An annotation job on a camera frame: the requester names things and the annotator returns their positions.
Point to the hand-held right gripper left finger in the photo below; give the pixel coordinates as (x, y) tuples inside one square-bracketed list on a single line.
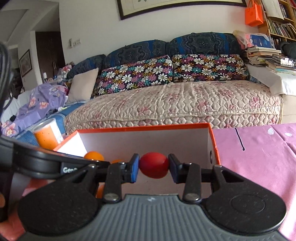
[(134, 168)]

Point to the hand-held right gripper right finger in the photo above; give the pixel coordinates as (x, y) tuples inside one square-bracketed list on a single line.
[(173, 168)]

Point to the red ball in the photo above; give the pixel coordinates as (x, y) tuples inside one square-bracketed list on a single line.
[(153, 165)]

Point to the orange cardboard box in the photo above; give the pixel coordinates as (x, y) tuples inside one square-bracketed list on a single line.
[(148, 141)]

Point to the orange dotted canister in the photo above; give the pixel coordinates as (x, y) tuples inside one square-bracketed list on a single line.
[(47, 136)]

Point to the blue quilted cloth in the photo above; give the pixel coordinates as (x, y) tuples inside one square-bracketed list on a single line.
[(67, 113)]

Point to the purple floral cloth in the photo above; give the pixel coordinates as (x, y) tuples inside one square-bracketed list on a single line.
[(39, 104)]

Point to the sofa with quilted floral cover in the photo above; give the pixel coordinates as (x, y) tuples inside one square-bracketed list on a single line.
[(173, 104)]

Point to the beige pillow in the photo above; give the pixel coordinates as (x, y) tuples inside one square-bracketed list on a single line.
[(83, 85)]

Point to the daisy print pillow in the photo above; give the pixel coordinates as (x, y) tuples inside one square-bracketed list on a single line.
[(136, 74), (208, 67)]

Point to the small framed picture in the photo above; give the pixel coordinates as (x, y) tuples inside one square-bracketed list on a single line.
[(25, 63)]

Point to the dark blue patterned cushion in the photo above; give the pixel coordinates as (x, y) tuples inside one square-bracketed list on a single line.
[(86, 66), (203, 42), (136, 52)]

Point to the dark wooden door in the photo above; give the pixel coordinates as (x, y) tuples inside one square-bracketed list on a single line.
[(49, 52)]

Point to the beige side cabinet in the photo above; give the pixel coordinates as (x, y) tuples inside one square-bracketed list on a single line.
[(289, 107)]

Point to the white cloth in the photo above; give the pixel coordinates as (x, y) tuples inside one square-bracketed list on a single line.
[(272, 80)]

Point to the stack of books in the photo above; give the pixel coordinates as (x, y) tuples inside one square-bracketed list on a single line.
[(270, 59)]

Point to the pink plastic bag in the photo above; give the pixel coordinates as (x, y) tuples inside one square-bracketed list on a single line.
[(241, 38)]

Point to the blue packet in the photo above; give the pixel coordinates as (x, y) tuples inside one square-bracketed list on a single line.
[(260, 40)]

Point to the large framed picture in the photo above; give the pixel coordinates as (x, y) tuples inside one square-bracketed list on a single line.
[(161, 11)]

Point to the black puffer jacket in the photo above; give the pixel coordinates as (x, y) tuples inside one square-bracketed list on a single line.
[(288, 48)]

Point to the orange gift bag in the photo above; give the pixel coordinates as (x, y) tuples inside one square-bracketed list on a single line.
[(254, 12)]

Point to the wooden bookshelf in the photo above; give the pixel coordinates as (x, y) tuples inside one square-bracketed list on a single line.
[(281, 25)]

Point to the white light switch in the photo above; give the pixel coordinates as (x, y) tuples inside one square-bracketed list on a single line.
[(76, 43)]

